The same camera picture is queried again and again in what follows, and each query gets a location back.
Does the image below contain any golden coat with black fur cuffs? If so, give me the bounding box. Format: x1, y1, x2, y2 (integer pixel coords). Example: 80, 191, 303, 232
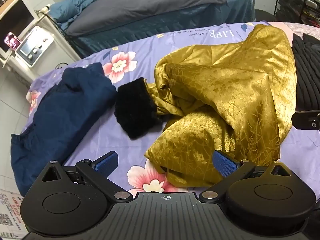
114, 24, 297, 188

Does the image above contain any pink box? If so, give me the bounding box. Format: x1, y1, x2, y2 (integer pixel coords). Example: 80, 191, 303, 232
4, 32, 22, 49

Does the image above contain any navy blue garment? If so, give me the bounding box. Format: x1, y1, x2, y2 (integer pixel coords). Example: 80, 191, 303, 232
10, 62, 118, 197

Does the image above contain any white computer monitor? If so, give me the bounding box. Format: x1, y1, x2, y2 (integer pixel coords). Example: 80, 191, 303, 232
0, 0, 38, 59

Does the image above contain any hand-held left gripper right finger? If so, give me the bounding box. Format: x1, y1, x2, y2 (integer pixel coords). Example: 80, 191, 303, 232
199, 150, 293, 202

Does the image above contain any grey blanket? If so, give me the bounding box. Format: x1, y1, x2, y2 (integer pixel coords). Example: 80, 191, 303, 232
65, 0, 228, 37

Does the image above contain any bed with grey blue cover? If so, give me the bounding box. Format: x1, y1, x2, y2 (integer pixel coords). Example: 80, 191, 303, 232
64, 0, 255, 58

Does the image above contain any blue duvet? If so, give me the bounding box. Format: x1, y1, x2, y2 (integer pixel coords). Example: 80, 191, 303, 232
47, 0, 99, 30

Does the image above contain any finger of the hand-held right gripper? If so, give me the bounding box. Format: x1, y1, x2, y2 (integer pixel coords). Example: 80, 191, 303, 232
291, 109, 320, 130

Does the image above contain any white shelf cabinet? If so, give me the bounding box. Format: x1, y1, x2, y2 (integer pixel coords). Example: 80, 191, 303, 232
0, 12, 75, 85

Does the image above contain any purple floral bedsheet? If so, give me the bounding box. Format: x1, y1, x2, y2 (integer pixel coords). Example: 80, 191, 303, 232
21, 21, 320, 195

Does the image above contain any pink quilted blanket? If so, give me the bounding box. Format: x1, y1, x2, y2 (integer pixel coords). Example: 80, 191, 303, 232
269, 21, 320, 39

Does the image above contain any white appliance with knobs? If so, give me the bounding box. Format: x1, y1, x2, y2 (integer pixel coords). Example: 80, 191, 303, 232
15, 26, 54, 67

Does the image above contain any black ribbed garment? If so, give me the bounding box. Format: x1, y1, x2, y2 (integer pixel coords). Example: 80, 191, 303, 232
291, 32, 320, 113

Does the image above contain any printed floor mat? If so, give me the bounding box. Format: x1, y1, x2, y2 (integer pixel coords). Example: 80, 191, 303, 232
0, 189, 28, 240

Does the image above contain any black wire rack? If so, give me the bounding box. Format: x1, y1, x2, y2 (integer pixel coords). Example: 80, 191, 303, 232
274, 0, 320, 27

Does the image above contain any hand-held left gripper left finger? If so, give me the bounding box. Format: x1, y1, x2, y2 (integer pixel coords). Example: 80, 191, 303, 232
41, 151, 133, 202

